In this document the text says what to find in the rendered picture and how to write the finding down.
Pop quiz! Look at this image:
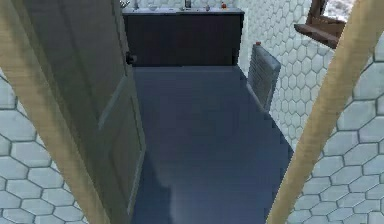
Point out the black door handle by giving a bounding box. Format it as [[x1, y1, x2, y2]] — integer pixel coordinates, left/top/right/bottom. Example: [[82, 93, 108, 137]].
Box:
[[125, 52, 138, 66]]

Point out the brown framed window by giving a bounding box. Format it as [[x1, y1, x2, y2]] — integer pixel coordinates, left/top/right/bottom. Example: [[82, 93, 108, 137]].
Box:
[[294, 0, 355, 50]]

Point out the grey wall radiator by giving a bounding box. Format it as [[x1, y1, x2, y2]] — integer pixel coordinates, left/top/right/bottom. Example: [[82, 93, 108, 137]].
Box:
[[246, 43, 282, 113]]

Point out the tan wooden door frame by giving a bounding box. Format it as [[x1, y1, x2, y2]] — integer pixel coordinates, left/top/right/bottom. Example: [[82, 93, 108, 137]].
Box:
[[0, 0, 384, 224]]

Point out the dark brown vanity cabinet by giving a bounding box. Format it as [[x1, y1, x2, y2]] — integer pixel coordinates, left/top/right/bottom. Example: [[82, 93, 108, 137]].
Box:
[[121, 7, 246, 67]]

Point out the beige room door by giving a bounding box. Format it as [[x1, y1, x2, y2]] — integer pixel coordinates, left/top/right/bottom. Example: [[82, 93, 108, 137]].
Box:
[[19, 0, 147, 224]]

